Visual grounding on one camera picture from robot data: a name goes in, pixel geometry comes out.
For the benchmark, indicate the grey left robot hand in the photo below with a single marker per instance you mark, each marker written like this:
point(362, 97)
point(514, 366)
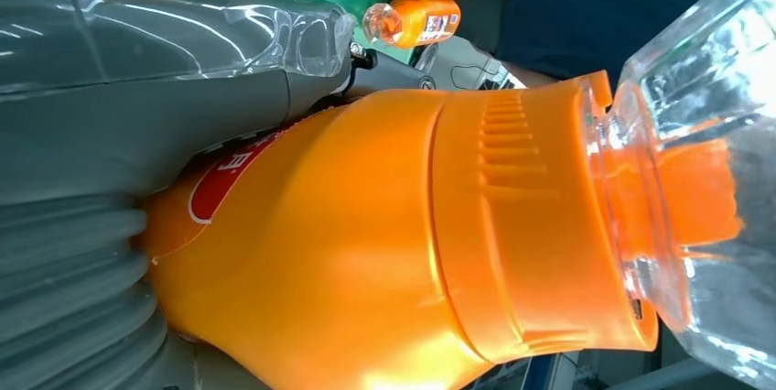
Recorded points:
point(151, 132)

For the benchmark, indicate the clear plastic hand wrap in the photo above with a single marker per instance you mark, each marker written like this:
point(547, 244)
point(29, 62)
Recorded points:
point(182, 23)

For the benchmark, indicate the standing person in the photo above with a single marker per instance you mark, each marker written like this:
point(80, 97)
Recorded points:
point(576, 23)

